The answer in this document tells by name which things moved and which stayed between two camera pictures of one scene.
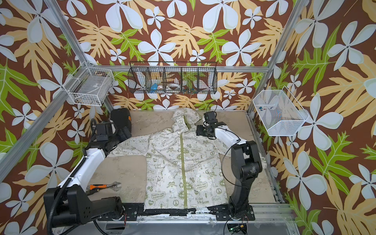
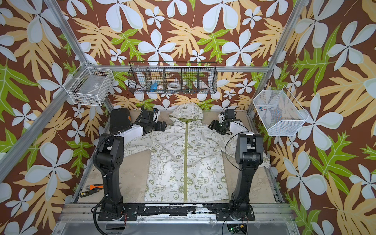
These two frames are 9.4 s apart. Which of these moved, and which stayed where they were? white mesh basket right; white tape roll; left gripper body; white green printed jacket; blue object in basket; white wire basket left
Moved: left gripper body; white green printed jacket
Stayed: white tape roll; white wire basket left; blue object in basket; white mesh basket right
